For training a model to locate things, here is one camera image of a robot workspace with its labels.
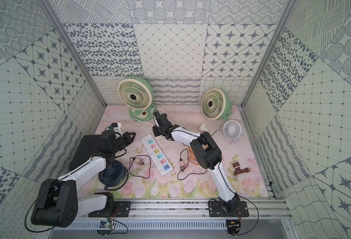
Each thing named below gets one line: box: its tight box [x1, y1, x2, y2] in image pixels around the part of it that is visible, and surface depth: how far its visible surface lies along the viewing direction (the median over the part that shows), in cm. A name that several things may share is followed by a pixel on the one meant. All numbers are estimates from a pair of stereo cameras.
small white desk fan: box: [222, 119, 242, 145], surface depth 97 cm
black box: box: [68, 134, 105, 171], surface depth 92 cm
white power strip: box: [140, 133, 174, 177], surface depth 92 cm
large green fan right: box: [200, 87, 233, 121], surface depth 103 cm
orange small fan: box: [186, 145, 200, 166], surface depth 88 cm
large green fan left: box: [117, 75, 157, 123], surface depth 95 cm
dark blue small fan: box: [98, 159, 130, 191], surface depth 80 cm
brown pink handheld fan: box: [232, 161, 252, 181], surface depth 88 cm
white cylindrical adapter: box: [199, 123, 208, 132], surface depth 106 cm
